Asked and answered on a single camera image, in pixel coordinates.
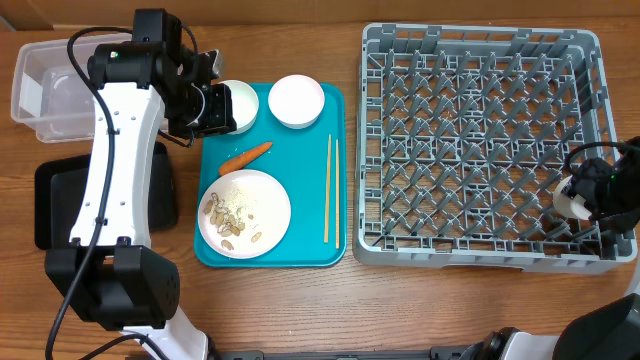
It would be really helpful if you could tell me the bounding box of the orange carrot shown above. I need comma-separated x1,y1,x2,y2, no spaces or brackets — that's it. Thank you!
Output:
218,142,273,176

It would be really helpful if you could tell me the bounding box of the clear plastic bin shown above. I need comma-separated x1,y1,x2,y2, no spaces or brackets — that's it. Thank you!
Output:
10,29,188,144

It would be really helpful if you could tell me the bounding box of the white plate with scraps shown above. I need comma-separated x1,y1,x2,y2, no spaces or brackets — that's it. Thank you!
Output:
197,170,292,260

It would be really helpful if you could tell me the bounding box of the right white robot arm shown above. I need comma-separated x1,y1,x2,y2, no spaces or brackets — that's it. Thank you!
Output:
460,137,639,360

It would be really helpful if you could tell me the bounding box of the grey dishwasher rack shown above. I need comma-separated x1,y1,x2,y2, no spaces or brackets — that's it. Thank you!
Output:
353,23,638,274

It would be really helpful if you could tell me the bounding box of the left wooden chopstick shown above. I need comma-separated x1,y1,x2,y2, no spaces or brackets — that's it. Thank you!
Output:
324,134,332,244

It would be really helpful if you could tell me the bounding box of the teal serving tray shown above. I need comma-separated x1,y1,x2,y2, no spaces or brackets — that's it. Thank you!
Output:
194,83,348,268

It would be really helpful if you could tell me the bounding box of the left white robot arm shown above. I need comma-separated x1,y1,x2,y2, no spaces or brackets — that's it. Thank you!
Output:
45,9,236,359

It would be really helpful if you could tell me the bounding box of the white paper cup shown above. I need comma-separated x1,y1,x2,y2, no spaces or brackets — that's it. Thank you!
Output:
553,176,592,221

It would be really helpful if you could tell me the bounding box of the pink white bowl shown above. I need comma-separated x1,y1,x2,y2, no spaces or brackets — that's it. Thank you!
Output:
268,74,325,129

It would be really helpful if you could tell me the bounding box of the pale green bowl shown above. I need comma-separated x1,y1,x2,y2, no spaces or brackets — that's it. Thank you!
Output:
222,80,259,135

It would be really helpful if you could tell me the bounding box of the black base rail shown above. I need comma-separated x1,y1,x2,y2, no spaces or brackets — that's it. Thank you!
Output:
209,344,481,360

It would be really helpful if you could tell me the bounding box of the black plastic tray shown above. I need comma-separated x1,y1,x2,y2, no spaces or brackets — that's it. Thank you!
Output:
34,142,178,250

